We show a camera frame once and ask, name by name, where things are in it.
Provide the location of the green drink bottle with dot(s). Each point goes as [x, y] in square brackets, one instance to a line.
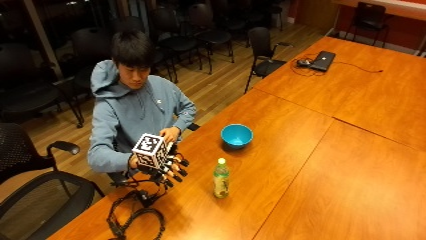
[222, 181]

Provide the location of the pale window frame post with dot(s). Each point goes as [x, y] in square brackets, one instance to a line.
[43, 36]

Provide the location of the the person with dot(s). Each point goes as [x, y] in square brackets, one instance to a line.
[134, 110]

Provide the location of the pale side table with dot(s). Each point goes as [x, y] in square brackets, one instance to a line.
[387, 7]

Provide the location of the black mesh office chair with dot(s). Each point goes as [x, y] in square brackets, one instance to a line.
[41, 206]
[21, 150]

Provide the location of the black power adapter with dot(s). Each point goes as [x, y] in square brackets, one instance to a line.
[304, 62]

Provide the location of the blue bowl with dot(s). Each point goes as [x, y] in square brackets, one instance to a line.
[238, 134]

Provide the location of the black laptop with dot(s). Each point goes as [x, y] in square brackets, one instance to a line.
[323, 60]

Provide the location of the white marker cube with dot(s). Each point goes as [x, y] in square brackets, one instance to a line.
[151, 150]

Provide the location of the group of black stacking chairs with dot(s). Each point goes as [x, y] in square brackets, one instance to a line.
[89, 46]

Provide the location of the black armchair with metal legs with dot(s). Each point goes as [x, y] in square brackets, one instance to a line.
[264, 53]
[368, 18]

